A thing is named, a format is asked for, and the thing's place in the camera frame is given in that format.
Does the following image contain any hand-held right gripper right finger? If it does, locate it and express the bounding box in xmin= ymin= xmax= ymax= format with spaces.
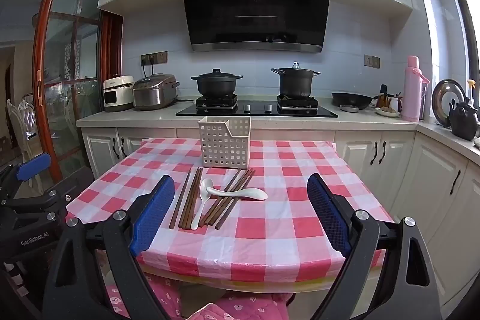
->
xmin=307 ymin=173 xmax=443 ymax=320

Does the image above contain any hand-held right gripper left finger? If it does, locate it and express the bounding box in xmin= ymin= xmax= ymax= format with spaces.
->
xmin=43 ymin=174 xmax=177 ymax=320

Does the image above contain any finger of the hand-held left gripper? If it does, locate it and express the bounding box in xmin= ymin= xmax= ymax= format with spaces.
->
xmin=0 ymin=153 xmax=52 ymax=199
xmin=4 ymin=167 xmax=94 ymax=219

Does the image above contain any brown wooden chopstick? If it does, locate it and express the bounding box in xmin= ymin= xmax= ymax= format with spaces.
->
xmin=187 ymin=167 xmax=204 ymax=230
xmin=197 ymin=169 xmax=242 ymax=228
xmin=178 ymin=167 xmax=199 ymax=229
xmin=202 ymin=169 xmax=248 ymax=228
xmin=169 ymin=168 xmax=193 ymax=230
xmin=215 ymin=169 xmax=257 ymax=231
xmin=207 ymin=169 xmax=253 ymax=227
xmin=182 ymin=167 xmax=202 ymax=230

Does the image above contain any white ceramic spoon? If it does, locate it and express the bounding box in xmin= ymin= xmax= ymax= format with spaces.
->
xmin=206 ymin=186 xmax=269 ymax=201
xmin=190 ymin=178 xmax=215 ymax=231

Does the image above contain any white perforated plastic utensil basket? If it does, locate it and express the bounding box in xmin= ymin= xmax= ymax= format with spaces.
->
xmin=197 ymin=115 xmax=252 ymax=169

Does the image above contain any red white checkered tablecloth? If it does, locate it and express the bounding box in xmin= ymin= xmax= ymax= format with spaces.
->
xmin=65 ymin=137 xmax=394 ymax=291

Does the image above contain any white carved dining chair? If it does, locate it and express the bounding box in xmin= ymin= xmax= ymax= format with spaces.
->
xmin=5 ymin=95 xmax=42 ymax=193

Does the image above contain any pink patterned seat cushion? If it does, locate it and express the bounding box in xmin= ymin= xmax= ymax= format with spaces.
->
xmin=105 ymin=273 xmax=184 ymax=320
xmin=215 ymin=292 xmax=289 ymax=320

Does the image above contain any wooden framed glass door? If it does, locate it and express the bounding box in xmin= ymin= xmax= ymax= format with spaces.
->
xmin=32 ymin=0 xmax=124 ymax=186

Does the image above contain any white countertop cooker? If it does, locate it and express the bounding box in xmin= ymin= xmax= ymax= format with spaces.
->
xmin=103 ymin=76 xmax=135 ymax=112

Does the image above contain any black frying pan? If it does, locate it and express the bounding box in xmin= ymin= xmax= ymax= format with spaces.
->
xmin=331 ymin=91 xmax=379 ymax=110

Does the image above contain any silver rice cooker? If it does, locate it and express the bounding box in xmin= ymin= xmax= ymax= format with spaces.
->
xmin=132 ymin=73 xmax=181 ymax=111

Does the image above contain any black glass gas cooktop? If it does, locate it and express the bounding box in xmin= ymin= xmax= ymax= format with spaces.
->
xmin=175 ymin=94 xmax=339 ymax=118

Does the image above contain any tall black stock pot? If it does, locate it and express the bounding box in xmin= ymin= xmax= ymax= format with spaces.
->
xmin=271 ymin=62 xmax=322 ymax=99

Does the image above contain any pink thermos flask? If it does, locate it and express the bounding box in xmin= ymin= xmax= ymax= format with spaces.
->
xmin=401 ymin=55 xmax=431 ymax=123

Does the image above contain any black casserole pot with lid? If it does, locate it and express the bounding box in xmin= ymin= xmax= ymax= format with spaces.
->
xmin=190 ymin=69 xmax=243 ymax=97

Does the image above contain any glass pan lid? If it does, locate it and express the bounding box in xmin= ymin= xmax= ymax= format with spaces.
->
xmin=431 ymin=79 xmax=467 ymax=127

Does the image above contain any black kettle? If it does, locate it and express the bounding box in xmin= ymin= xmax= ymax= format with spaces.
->
xmin=448 ymin=100 xmax=479 ymax=141

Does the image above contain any spray bottle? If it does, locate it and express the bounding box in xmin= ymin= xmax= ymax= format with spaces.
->
xmin=466 ymin=79 xmax=477 ymax=107

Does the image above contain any black range hood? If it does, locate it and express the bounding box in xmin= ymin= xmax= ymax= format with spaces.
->
xmin=179 ymin=0 xmax=334 ymax=53

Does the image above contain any gold wall socket panel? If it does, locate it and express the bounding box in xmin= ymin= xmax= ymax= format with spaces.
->
xmin=141 ymin=51 xmax=168 ymax=66

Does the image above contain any dark window frame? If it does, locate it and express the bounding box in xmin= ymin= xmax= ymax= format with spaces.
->
xmin=440 ymin=0 xmax=480 ymax=81

